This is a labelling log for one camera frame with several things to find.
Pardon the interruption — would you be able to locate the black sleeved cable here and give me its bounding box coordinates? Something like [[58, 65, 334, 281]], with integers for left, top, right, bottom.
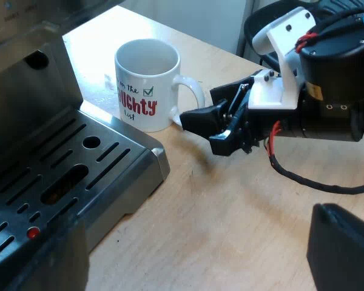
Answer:
[[263, 120, 364, 195]]

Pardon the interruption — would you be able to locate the white mug with red and black print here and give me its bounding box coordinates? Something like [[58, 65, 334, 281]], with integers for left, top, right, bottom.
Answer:
[[114, 39, 206, 133]]

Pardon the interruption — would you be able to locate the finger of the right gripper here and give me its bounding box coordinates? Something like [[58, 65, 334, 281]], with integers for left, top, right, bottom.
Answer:
[[209, 74, 256, 106], [180, 101, 250, 158]]

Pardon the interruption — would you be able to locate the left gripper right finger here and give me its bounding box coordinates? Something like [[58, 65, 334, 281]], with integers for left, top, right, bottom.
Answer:
[[306, 202, 364, 291]]

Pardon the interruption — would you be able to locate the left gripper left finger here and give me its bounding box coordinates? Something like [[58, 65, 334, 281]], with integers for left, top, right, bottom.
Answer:
[[5, 216, 91, 291]]

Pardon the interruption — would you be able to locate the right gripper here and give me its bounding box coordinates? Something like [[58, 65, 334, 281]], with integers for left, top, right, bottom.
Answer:
[[230, 82, 364, 153]]

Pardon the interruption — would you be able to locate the steel espresso machine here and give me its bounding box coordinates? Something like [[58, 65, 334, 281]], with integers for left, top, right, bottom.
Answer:
[[0, 0, 171, 291]]

